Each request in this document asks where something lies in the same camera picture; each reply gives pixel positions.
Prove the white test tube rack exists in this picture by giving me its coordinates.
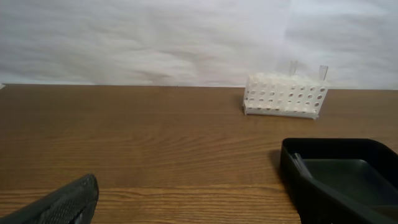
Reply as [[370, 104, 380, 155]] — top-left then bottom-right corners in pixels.
[[241, 72, 330, 120]]

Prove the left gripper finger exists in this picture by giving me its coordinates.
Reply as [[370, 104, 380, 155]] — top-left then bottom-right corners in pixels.
[[0, 173, 100, 224]]

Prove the black tray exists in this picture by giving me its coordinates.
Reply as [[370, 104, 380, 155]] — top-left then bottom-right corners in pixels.
[[279, 138, 398, 224]]

